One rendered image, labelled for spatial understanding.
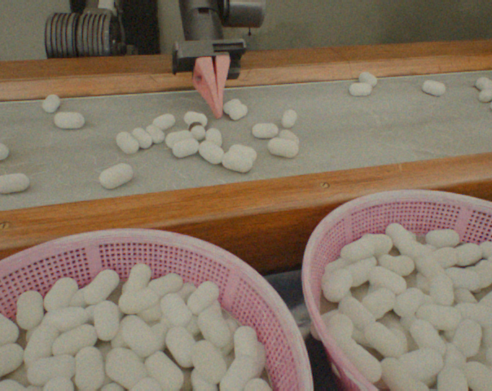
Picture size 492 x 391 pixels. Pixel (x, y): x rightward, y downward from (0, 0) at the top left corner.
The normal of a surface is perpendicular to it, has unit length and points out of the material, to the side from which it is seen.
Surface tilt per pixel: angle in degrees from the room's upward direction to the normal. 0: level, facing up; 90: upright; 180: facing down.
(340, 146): 0
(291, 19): 90
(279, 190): 0
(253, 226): 90
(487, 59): 45
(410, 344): 0
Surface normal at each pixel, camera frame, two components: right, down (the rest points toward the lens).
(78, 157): 0.04, -0.81
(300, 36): 0.23, 0.56
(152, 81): 0.22, -0.17
